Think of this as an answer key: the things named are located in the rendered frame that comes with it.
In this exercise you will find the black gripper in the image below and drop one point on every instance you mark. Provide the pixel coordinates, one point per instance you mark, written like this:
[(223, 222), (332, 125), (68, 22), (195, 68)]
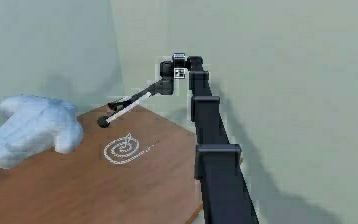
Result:
[(166, 80)]

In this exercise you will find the brown wooden table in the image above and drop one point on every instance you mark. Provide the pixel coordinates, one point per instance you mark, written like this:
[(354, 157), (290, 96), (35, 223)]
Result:
[(93, 180)]

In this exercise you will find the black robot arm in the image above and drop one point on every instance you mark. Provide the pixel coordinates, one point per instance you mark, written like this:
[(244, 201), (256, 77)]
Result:
[(217, 166)]

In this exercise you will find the pale blue lumpy cushion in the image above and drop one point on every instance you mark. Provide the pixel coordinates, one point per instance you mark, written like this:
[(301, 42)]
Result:
[(32, 128)]

